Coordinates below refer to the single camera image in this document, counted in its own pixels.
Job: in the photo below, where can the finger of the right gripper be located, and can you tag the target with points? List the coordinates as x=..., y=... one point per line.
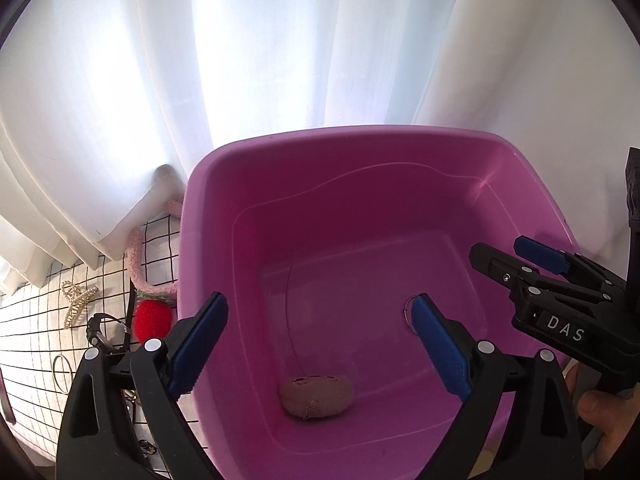
x=539, y=254

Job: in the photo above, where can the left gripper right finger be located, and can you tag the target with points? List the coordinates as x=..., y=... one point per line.
x=540, y=439

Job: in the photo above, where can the white curtain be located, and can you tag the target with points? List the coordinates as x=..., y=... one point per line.
x=108, y=105

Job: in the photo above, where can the black wrist watch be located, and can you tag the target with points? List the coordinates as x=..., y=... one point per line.
x=109, y=333

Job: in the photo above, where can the person right hand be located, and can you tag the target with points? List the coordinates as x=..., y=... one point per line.
x=613, y=415

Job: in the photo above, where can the pearl hair claw clip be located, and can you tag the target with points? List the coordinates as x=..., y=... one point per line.
x=77, y=299

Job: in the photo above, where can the pink headband red pompoms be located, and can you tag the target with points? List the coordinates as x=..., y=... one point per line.
x=154, y=304

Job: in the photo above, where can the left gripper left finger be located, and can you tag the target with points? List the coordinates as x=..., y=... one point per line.
x=97, y=438

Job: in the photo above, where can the pink plastic bin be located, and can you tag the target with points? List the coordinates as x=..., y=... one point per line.
x=318, y=239

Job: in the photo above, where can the white grid tablecloth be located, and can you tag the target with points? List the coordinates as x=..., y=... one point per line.
x=39, y=356

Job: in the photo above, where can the beige fluffy pompom scrunchie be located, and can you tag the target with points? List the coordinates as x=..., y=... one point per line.
x=316, y=396

